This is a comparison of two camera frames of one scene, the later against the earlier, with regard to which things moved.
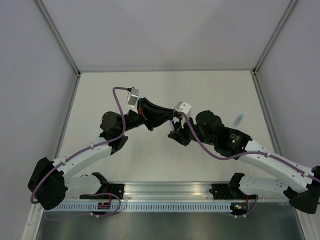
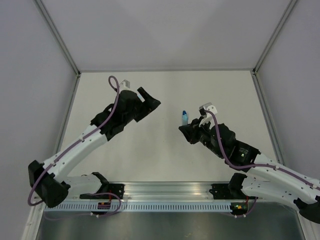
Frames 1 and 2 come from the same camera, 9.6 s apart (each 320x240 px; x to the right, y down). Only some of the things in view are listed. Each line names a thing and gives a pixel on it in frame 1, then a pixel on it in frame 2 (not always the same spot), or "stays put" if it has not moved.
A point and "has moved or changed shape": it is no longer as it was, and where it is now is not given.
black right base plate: (221, 191) stays put
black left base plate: (107, 191) stays put
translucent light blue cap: (238, 120) has moved or changed shape
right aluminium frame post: (272, 39) stays put
